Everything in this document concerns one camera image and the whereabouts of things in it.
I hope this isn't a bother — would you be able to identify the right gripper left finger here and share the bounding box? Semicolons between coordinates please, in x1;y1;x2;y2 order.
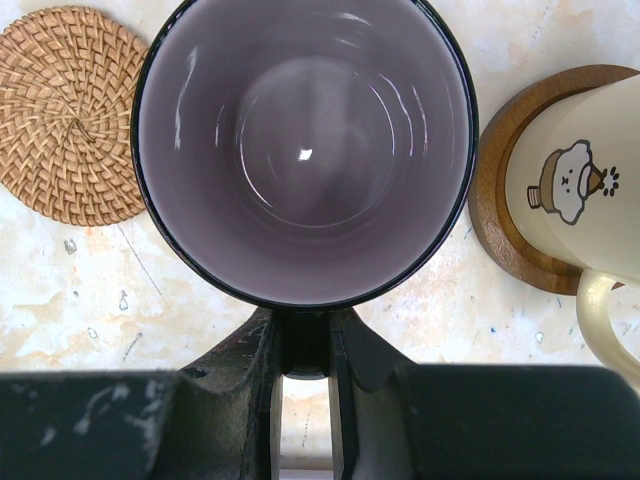
177;308;282;479

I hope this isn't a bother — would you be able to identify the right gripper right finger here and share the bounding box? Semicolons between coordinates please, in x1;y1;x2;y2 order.
329;308;408;479

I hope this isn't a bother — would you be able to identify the dark wooden coaster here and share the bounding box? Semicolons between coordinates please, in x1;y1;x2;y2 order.
468;64;639;296

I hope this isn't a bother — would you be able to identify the mauve purple mug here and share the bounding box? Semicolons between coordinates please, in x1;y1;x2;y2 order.
131;1;479;377

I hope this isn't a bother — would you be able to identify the cream mug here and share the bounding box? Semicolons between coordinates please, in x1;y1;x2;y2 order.
505;75;639;387

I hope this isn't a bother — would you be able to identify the woven coaster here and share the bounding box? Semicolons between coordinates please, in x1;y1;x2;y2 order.
1;6;148;226

